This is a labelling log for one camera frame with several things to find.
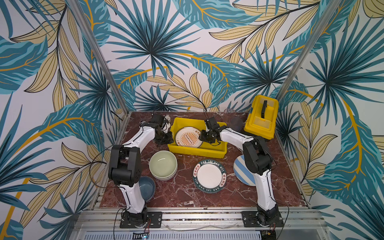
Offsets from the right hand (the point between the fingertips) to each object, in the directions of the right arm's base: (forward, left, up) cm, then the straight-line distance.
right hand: (199, 138), depth 103 cm
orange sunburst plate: (+1, +8, 0) cm, 8 cm away
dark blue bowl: (-31, +32, -1) cm, 44 cm away
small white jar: (+20, +23, +2) cm, 30 cm away
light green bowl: (-21, +23, +5) cm, 31 cm away
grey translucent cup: (+9, -27, +3) cm, 29 cm away
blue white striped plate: (-27, -22, +4) cm, 35 cm away
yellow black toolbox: (+3, -40, +15) cm, 43 cm away
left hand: (-6, +18, +8) cm, 21 cm away
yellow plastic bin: (-11, -3, +4) cm, 12 cm away
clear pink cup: (+25, -26, -2) cm, 36 cm away
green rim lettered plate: (-27, -4, 0) cm, 27 cm away
